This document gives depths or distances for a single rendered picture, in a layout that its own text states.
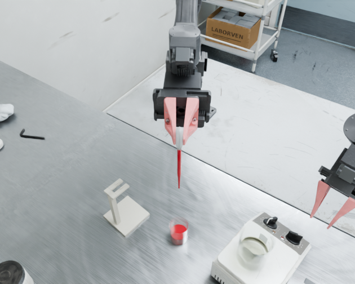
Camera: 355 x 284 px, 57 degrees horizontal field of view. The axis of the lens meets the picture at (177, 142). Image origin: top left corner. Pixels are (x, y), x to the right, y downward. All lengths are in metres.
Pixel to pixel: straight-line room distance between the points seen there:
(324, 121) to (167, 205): 0.58
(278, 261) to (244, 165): 0.33
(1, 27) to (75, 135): 0.86
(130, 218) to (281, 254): 0.35
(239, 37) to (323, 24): 1.05
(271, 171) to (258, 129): 0.17
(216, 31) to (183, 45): 2.34
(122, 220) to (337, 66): 2.76
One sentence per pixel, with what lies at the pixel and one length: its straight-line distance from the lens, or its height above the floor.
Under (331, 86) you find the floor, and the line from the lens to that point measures 3.01.
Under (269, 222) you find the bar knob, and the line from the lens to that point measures 0.76.
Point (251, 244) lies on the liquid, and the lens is 0.67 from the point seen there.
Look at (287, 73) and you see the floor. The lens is 3.04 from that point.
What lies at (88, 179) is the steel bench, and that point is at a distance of 0.92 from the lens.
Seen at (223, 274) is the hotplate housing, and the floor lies 0.96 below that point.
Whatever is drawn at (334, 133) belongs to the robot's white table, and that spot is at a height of 0.90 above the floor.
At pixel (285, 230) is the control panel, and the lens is 0.79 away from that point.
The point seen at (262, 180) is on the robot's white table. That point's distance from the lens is 0.91.
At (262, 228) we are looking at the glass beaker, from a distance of 0.64.
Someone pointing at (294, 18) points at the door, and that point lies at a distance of 3.66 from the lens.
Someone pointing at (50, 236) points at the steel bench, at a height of 0.90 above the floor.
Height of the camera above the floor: 1.60
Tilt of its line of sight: 45 degrees down
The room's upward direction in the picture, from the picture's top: straight up
